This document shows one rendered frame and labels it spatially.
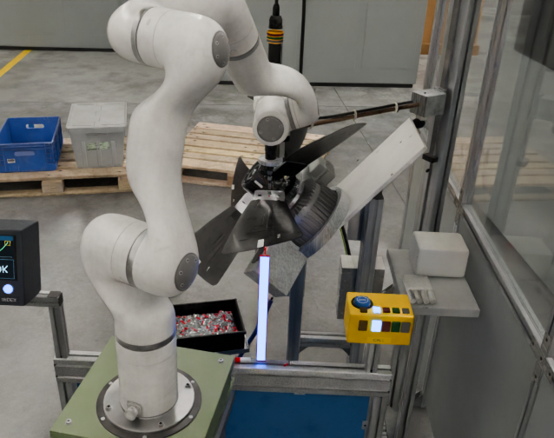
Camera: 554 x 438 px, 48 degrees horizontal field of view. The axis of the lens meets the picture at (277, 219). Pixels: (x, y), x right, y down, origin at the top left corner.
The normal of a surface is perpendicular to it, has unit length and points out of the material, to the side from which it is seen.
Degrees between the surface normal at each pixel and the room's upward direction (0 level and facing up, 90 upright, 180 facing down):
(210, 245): 50
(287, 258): 55
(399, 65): 90
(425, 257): 90
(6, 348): 0
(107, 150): 95
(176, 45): 73
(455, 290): 0
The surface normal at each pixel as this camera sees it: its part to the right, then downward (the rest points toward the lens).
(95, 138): 0.20, 0.54
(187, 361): 0.05, -0.88
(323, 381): -0.02, 0.46
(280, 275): 0.49, -0.18
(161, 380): 0.62, 0.39
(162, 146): 0.40, 0.31
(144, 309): 0.20, -0.54
